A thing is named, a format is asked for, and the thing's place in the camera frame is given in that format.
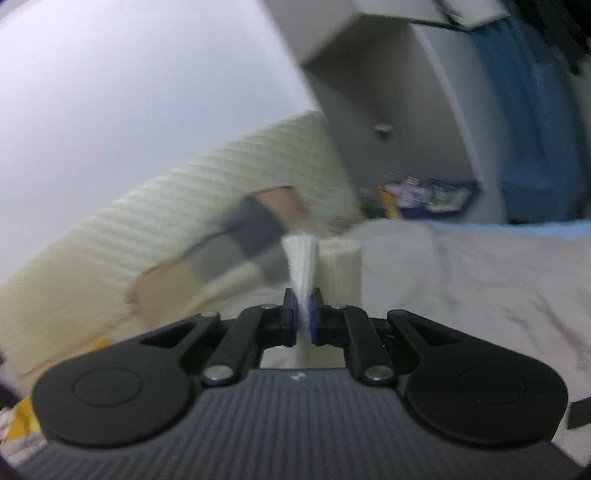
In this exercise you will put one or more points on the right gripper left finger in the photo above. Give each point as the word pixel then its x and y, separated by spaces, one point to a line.
pixel 256 329

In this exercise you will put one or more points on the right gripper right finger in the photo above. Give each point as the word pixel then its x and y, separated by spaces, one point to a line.
pixel 350 328

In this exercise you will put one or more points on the white blue striped sweater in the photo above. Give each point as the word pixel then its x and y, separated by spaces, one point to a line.
pixel 318 286

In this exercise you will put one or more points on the plaid pillow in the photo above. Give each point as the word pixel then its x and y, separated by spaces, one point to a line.
pixel 242 252

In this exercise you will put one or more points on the bedside clutter items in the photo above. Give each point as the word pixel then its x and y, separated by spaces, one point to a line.
pixel 435 199

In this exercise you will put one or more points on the cream quilted headboard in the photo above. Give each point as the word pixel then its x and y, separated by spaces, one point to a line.
pixel 74 291

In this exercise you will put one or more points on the yellow pillow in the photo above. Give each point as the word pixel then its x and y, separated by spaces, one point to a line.
pixel 20 431

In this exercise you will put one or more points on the blue curtain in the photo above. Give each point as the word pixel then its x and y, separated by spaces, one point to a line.
pixel 546 178

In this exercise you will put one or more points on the white wall charger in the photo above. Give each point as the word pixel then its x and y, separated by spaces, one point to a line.
pixel 383 131

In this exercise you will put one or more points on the grey wall cabinet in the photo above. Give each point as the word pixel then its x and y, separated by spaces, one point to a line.
pixel 410 64

